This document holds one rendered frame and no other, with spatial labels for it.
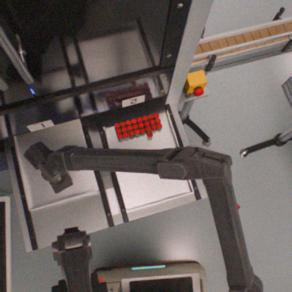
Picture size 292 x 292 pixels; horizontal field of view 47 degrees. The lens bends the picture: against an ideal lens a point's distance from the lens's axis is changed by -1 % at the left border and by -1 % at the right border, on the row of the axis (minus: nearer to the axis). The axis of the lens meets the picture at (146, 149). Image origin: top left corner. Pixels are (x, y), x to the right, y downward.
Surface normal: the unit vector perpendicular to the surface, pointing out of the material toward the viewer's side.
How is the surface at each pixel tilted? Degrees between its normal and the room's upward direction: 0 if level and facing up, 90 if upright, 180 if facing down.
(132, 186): 0
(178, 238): 0
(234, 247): 44
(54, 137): 0
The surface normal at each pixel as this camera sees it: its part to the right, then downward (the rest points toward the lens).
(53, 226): 0.04, -0.25
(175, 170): -0.45, 0.35
